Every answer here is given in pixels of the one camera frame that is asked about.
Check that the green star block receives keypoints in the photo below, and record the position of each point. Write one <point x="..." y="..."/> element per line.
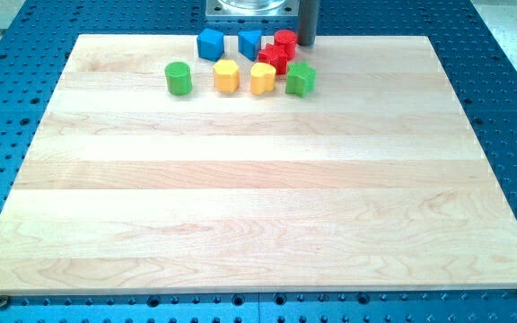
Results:
<point x="300" y="79"/>

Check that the yellow hexagon block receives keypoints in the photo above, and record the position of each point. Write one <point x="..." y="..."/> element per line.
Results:
<point x="226" y="74"/>

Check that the red star block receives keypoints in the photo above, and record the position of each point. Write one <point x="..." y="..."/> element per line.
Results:
<point x="275" y="56"/>

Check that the yellow heart block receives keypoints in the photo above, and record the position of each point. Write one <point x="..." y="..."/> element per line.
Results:
<point x="262" y="78"/>

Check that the wooden board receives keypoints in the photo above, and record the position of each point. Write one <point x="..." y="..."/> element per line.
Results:
<point x="375" y="181"/>

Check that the green cylinder block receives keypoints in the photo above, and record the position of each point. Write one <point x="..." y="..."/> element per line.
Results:
<point x="178" y="78"/>

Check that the blue triangle block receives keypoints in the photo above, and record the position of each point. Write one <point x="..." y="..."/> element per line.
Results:
<point x="250" y="43"/>

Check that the red cylinder block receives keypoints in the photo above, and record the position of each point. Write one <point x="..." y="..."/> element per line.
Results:
<point x="287" y="39"/>

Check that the blue cube block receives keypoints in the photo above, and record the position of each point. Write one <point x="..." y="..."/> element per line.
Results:
<point x="210" y="44"/>

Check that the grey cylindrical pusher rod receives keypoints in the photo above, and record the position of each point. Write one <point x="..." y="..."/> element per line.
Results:
<point x="307" y="24"/>

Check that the board stop screw left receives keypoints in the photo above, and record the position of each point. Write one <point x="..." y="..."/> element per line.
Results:
<point x="4" y="301"/>

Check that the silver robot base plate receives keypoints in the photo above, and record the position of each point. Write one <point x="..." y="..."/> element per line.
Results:
<point x="238" y="9"/>

